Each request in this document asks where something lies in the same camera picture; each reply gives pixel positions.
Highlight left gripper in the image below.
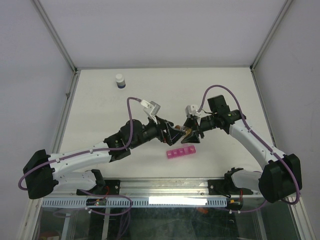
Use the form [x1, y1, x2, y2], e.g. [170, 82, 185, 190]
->
[130, 114, 186, 150]

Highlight clear bottle yellow capsules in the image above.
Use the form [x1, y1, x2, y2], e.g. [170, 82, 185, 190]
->
[174, 125, 192, 135]

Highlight pink weekly pill organizer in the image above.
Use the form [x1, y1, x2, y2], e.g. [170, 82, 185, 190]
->
[166, 144, 197, 160]

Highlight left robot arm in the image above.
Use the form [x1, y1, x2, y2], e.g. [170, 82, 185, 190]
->
[18, 117, 186, 200]

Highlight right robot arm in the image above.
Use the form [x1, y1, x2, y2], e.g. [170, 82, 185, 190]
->
[182, 95, 302, 203]

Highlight white capped pill bottle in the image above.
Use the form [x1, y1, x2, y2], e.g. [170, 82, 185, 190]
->
[115, 73, 126, 89]

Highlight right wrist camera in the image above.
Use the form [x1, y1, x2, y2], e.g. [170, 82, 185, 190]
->
[185, 104, 201, 118]

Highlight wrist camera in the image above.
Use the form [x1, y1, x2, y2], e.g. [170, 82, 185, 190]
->
[140, 99, 161, 125]
[185, 104, 201, 118]

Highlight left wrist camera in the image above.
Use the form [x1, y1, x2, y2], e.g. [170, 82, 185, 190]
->
[140, 99, 161, 125]

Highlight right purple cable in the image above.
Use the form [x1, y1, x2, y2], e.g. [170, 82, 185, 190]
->
[198, 84, 302, 206]

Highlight purple cable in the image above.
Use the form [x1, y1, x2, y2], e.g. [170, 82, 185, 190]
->
[17, 96, 143, 192]
[198, 84, 302, 206]

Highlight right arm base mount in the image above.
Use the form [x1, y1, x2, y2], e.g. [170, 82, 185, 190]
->
[207, 167, 262, 213]

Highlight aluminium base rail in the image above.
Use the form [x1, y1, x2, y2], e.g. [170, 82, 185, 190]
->
[62, 177, 266, 198]

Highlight white slotted cable duct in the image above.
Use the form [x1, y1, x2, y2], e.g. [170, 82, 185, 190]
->
[41, 196, 228, 209]

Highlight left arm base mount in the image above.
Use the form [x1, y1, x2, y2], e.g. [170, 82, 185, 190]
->
[76, 169, 121, 196]

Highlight right aluminium frame post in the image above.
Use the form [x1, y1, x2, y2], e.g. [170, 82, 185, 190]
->
[249, 0, 295, 72]

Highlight aluminium frame post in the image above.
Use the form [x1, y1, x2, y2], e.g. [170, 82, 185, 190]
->
[30, 0, 78, 74]
[249, 0, 295, 72]

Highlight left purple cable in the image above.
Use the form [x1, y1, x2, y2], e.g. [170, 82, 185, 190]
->
[17, 96, 143, 192]

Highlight left aluminium frame post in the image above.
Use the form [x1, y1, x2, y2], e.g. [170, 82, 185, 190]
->
[30, 0, 78, 74]

